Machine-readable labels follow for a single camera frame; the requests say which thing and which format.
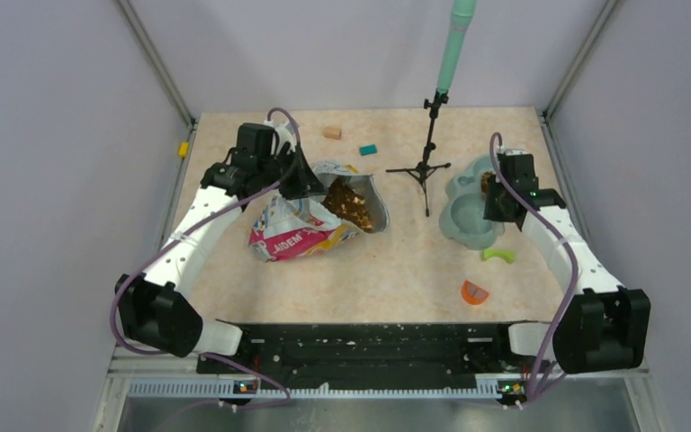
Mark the light wooden block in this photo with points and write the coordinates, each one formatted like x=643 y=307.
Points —
x=332 y=132

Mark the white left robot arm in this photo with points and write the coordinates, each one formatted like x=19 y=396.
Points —
x=152 y=305

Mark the green curved toy piece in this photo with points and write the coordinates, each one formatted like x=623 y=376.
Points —
x=506 y=255

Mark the aluminium frame rail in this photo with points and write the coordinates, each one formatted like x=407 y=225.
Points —
x=199 y=376

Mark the teal double pet bowl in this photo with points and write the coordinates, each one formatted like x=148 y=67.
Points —
x=462 y=218

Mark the teal rectangular block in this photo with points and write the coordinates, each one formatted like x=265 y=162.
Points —
x=367 y=150

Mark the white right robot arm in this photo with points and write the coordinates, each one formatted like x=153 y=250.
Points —
x=601 y=325

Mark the orange semicircle toy block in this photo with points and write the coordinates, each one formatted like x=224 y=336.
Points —
x=473 y=294

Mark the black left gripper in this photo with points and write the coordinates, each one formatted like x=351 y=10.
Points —
x=304 y=184

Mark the yellow clip on frame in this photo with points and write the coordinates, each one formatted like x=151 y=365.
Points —
x=183 y=149

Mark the black tripod stand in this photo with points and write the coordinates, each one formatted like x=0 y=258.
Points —
x=423 y=169

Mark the pink pet food bag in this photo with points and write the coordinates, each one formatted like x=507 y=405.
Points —
x=288 y=229

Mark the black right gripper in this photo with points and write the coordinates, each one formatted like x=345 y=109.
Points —
x=491 y=211

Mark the clear plastic scoop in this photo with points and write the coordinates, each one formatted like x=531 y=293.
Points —
x=485 y=181

